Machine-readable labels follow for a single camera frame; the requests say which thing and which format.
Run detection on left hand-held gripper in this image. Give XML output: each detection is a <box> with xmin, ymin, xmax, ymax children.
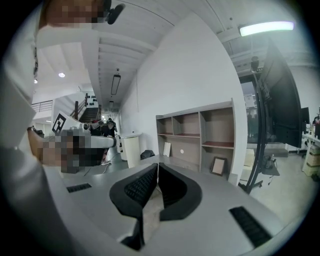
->
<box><xmin>41</xmin><ymin>112</ymin><xmax>118</xmax><ymax>174</ymax></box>

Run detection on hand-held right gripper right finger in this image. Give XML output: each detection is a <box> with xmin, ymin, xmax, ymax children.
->
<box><xmin>158</xmin><ymin>161</ymin><xmax>203</xmax><ymax>222</ymax></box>

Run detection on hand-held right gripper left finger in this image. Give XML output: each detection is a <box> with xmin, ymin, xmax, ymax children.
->
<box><xmin>109</xmin><ymin>162</ymin><xmax>160</xmax><ymax>251</ymax></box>

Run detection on person's left forearm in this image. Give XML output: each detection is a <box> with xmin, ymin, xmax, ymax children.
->
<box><xmin>26</xmin><ymin>125</ymin><xmax>45</xmax><ymax>165</ymax></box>

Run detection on tall white ribbed bin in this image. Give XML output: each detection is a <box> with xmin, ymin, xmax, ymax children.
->
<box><xmin>120</xmin><ymin>133</ymin><xmax>143</xmax><ymax>169</ymax></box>

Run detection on wooden staircase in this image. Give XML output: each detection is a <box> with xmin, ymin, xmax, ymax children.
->
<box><xmin>69</xmin><ymin>93</ymin><xmax>102</xmax><ymax>124</ymax></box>

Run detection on black bag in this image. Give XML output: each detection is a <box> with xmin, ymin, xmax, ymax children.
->
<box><xmin>140</xmin><ymin>149</ymin><xmax>156</xmax><ymax>161</ymax></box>

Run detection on black linear ceiling lamp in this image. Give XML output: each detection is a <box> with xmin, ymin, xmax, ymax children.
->
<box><xmin>110</xmin><ymin>74</ymin><xmax>122</xmax><ymax>96</ymax></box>

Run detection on grey shelf unit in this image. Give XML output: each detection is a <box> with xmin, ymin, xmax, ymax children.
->
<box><xmin>155</xmin><ymin>98</ymin><xmax>237</xmax><ymax>186</ymax></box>

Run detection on person's white shirt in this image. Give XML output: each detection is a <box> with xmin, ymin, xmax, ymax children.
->
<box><xmin>1</xmin><ymin>4</ymin><xmax>106</xmax><ymax>256</ymax></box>

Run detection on person's head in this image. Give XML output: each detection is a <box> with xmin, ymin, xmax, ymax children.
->
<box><xmin>39</xmin><ymin>0</ymin><xmax>112</xmax><ymax>29</ymax></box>

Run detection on large black screen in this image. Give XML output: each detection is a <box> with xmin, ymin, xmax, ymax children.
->
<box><xmin>254</xmin><ymin>36</ymin><xmax>304</xmax><ymax>149</ymax></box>

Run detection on bright ceiling light panel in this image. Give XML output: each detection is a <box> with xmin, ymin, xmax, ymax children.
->
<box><xmin>239</xmin><ymin>20</ymin><xmax>295</xmax><ymax>38</ymax></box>

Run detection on dark picture frame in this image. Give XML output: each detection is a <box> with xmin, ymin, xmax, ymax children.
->
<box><xmin>210</xmin><ymin>156</ymin><xmax>229</xmax><ymax>177</ymax></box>

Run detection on black head-worn camera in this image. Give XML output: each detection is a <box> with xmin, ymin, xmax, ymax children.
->
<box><xmin>105</xmin><ymin>0</ymin><xmax>126</xmax><ymax>26</ymax></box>

